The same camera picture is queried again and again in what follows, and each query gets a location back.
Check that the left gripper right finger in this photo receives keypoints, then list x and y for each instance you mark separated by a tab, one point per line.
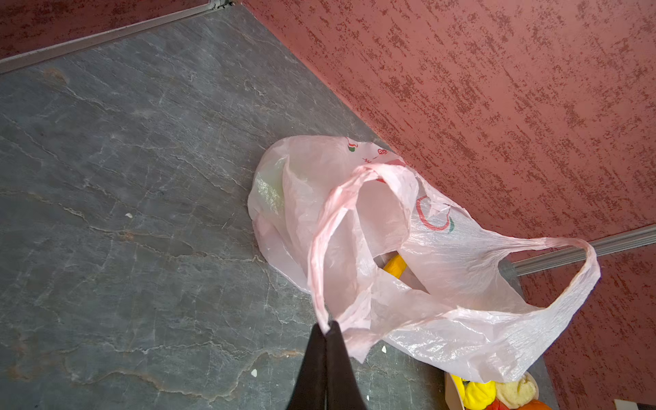
342	391

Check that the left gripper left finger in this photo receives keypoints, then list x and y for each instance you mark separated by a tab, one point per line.
309	392

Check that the peach scalloped plate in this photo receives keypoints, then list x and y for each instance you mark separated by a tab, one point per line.
452	396

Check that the yellow fake banana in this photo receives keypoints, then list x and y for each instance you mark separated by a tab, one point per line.
396	266

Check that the pink plastic shopping bag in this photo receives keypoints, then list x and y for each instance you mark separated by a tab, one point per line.
389	257

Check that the red fake apple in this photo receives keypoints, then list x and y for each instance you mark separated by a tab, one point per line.
497	405

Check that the cream fake pear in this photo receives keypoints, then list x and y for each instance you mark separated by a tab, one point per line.
514	395

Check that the orange fake tangerine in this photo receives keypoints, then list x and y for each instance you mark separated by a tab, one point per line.
535	405

